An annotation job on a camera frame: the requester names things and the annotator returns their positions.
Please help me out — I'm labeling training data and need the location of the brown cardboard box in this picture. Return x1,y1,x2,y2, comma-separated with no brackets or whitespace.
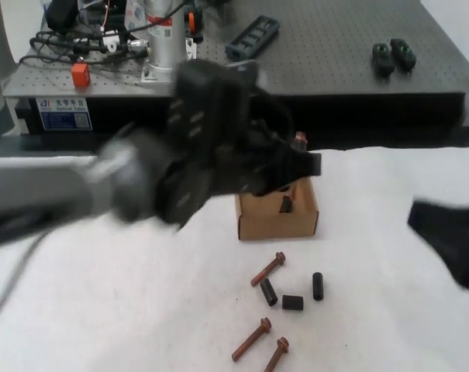
235,177,321,242

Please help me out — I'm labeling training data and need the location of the copper flange bolt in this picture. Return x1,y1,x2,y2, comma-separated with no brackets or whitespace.
231,317,273,362
250,251,288,288
261,336,291,372

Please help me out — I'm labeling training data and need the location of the grey cable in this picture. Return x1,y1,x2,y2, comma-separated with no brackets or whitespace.
0,231,46,325

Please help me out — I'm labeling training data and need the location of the black cable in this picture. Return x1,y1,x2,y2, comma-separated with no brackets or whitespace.
18,29,152,67

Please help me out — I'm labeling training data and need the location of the black block with green ring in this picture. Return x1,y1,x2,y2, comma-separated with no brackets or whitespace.
389,37,418,71
371,42,395,77

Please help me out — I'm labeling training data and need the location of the blue and white label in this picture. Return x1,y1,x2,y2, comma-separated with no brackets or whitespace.
36,97,92,131

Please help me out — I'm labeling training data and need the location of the silver-white cylindrical machine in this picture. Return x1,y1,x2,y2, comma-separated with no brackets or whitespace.
142,0,189,83

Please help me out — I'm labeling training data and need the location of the metal bench with holes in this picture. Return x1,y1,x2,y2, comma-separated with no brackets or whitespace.
3,0,469,137

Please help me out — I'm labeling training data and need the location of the dark grey slotted holder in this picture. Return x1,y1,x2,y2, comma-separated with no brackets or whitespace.
224,15,281,60

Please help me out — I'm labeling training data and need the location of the small orange box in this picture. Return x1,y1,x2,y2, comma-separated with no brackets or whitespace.
71,63,91,88

